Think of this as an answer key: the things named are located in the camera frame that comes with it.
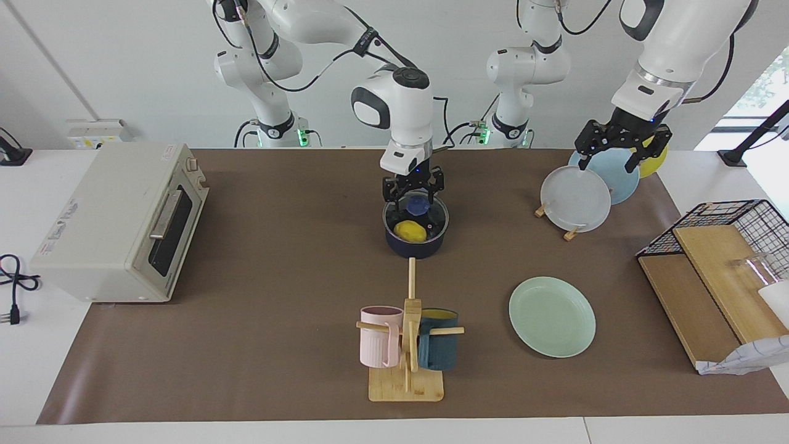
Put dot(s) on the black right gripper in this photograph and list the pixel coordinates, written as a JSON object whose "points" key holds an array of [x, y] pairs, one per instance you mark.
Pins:
{"points": [[413, 180]]}

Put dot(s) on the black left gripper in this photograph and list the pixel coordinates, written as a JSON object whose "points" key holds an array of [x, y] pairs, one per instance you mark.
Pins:
{"points": [[630, 126]]}

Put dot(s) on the yellow potato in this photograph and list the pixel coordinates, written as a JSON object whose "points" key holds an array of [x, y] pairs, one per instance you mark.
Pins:
{"points": [[411, 231]]}

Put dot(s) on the glass lid with blue knob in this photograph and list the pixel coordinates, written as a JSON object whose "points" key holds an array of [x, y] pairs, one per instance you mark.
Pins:
{"points": [[437, 225]]}

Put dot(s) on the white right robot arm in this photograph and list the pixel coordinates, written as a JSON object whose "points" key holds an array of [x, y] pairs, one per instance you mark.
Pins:
{"points": [[407, 117]]}

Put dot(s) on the light blue plate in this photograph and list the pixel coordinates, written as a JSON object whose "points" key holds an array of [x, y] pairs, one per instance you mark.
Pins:
{"points": [[619, 182]]}

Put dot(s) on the yellow plate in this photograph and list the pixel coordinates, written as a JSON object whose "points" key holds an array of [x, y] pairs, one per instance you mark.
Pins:
{"points": [[654, 163]]}

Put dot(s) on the grey plate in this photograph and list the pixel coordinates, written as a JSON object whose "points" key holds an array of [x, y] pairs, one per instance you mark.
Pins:
{"points": [[576, 200]]}

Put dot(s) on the wooden plate rack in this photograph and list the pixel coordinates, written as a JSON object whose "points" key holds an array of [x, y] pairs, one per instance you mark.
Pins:
{"points": [[571, 234]]}

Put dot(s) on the mint green plate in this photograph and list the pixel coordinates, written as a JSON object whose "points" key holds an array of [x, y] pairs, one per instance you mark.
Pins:
{"points": [[551, 317]]}

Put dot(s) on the dark blue saucepan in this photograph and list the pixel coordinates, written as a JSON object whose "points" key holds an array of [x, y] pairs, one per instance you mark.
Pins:
{"points": [[419, 250]]}

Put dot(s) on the black angled stand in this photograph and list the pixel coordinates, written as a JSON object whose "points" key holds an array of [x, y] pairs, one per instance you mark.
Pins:
{"points": [[749, 139]]}

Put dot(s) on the pink ribbed mug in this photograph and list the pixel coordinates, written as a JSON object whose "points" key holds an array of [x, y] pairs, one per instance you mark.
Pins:
{"points": [[376, 345]]}

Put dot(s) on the wooden two-tier shelf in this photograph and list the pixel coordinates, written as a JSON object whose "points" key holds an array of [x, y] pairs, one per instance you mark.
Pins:
{"points": [[715, 271]]}

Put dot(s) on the dark teal mug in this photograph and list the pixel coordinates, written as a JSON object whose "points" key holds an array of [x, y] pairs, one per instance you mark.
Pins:
{"points": [[439, 354]]}

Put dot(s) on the brown table mat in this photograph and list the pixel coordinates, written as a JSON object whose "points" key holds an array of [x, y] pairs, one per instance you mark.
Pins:
{"points": [[277, 277]]}

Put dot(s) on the clear glass cup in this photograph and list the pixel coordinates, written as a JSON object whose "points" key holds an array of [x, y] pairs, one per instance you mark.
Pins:
{"points": [[755, 268]]}

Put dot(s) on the wooden mug tree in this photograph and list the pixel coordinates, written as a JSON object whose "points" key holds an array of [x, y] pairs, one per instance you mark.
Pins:
{"points": [[407, 385]]}

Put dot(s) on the white printed cloth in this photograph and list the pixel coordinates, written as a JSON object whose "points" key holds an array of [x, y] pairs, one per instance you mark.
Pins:
{"points": [[752, 357]]}

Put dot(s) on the cream toaster oven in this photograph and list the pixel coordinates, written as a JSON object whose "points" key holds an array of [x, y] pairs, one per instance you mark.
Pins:
{"points": [[98, 228]]}

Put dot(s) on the white power strip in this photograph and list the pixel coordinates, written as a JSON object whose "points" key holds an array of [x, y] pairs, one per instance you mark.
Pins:
{"points": [[92, 132]]}

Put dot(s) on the black desk clamp mount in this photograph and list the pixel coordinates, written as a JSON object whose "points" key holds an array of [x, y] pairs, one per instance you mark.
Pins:
{"points": [[12, 154]]}

